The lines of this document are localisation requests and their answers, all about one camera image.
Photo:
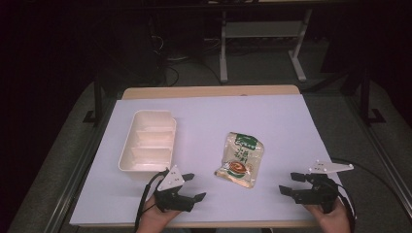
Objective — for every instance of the grey aluminium rail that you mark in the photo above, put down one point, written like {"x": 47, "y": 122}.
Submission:
{"x": 385, "y": 158}
{"x": 81, "y": 161}

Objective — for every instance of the white table cover sheet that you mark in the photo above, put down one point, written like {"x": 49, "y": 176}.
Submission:
{"x": 210, "y": 113}

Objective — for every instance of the person's left hand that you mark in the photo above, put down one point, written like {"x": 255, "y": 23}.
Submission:
{"x": 155, "y": 218}

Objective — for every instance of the beige divided plastic tray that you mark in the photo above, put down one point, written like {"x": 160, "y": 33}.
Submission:
{"x": 149, "y": 144}

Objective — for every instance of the white metal desk frame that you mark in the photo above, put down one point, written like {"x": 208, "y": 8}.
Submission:
{"x": 223, "y": 48}

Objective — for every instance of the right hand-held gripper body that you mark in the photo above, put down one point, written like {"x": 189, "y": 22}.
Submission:
{"x": 315, "y": 194}

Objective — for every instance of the person's right hand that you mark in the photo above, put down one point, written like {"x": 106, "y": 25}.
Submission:
{"x": 332, "y": 221}

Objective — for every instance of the green and beige snack packet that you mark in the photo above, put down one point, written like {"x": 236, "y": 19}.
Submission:
{"x": 240, "y": 160}

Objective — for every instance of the black metal stand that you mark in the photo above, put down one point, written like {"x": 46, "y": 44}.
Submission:
{"x": 98, "y": 100}
{"x": 366, "y": 97}

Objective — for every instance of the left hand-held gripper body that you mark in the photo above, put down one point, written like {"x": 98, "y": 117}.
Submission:
{"x": 170, "y": 194}

